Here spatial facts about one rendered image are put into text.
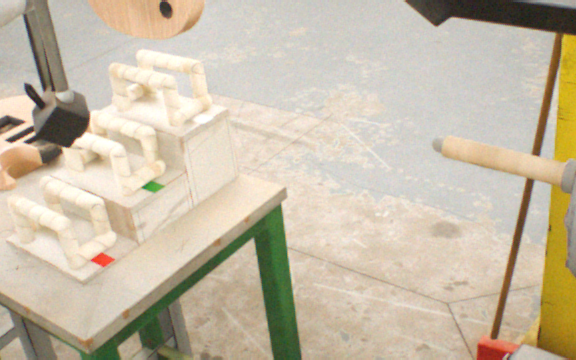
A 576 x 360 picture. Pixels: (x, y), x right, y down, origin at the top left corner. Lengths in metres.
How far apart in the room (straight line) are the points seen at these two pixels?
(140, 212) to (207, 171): 0.19
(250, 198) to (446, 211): 1.70
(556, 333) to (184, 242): 1.30
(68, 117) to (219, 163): 0.99
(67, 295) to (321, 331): 1.36
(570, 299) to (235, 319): 1.17
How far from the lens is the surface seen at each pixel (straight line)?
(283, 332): 1.86
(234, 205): 1.63
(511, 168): 1.07
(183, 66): 1.64
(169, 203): 1.59
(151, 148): 1.57
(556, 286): 2.33
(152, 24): 1.58
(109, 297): 1.45
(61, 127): 0.71
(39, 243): 1.64
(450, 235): 3.10
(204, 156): 1.63
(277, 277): 1.76
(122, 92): 1.71
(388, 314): 2.73
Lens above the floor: 1.79
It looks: 31 degrees down
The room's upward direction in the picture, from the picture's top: 7 degrees counter-clockwise
